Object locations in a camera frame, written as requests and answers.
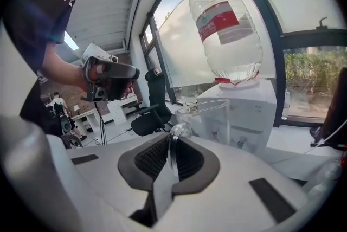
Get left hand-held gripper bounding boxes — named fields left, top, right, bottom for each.
left=80, top=42, right=141, bottom=103

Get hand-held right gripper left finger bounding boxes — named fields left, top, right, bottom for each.
left=46, top=132, right=170, bottom=218

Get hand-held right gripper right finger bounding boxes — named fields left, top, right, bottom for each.
left=153, top=135, right=310, bottom=232

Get clear glass cup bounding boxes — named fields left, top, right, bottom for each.
left=165, top=99, right=231, bottom=178

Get white water dispenser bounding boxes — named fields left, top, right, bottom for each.
left=195, top=79, right=278, bottom=157

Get person's left forearm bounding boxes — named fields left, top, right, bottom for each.
left=43, top=41, right=89, bottom=91

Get clear water jug red label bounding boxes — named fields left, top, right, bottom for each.
left=188, top=0, right=264, bottom=86

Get person's left hand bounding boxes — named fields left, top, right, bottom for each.
left=78, top=63, right=106, bottom=93

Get white drawer cabinet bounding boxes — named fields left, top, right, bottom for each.
left=107, top=96, right=143, bottom=126

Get black office chair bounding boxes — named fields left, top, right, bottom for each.
left=131, top=69, right=177, bottom=137

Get person's black t-shirt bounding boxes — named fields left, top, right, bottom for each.
left=1, top=0, right=79, bottom=131

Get black framed window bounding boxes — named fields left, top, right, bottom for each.
left=139, top=0, right=347, bottom=128

